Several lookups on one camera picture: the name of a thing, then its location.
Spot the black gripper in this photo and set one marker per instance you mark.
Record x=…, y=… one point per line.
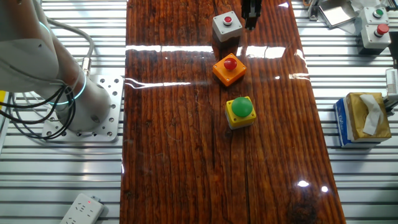
x=252, y=7

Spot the grey box small red button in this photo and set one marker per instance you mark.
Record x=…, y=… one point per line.
x=222, y=31

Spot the orange box red button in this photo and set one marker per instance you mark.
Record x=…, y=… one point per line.
x=227, y=78

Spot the yellow box green button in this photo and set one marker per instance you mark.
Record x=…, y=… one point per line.
x=241, y=107

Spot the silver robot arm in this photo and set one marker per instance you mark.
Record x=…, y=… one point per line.
x=31, y=62

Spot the shiny metal plate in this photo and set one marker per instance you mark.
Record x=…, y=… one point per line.
x=335, y=14

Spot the grey box small green button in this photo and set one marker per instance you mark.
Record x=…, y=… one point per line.
x=371, y=18

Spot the grey box red mushroom button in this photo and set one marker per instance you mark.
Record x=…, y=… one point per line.
x=373, y=39

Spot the blue white tissue pack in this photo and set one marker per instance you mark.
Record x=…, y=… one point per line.
x=340, y=124

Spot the gold tissue box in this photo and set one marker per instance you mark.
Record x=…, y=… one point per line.
x=354, y=121

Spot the brown wooden board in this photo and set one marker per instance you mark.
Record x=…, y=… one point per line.
x=186, y=155

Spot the white power strip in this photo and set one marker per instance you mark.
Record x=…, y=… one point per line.
x=81, y=211

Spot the silver camera beside tissues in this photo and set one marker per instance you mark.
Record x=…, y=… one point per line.
x=392, y=81

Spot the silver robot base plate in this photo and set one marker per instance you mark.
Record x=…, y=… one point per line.
x=113, y=124

